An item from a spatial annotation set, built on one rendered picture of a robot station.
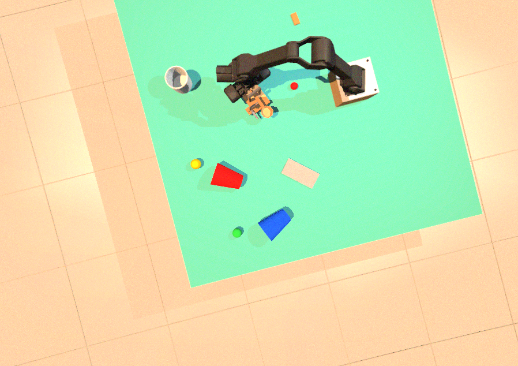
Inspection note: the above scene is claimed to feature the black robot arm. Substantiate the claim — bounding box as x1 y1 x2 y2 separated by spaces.
216 36 366 97

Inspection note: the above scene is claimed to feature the tan cylinder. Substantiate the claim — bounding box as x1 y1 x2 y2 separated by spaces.
165 66 193 94

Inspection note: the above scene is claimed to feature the green ball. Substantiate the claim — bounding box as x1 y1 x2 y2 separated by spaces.
232 228 242 238

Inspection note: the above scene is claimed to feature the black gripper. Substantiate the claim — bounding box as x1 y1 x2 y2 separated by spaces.
224 69 271 103

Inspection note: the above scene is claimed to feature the yellow ball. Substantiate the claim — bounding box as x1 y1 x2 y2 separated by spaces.
191 159 201 169

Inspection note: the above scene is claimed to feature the red bucket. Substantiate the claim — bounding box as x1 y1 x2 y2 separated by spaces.
211 163 243 189

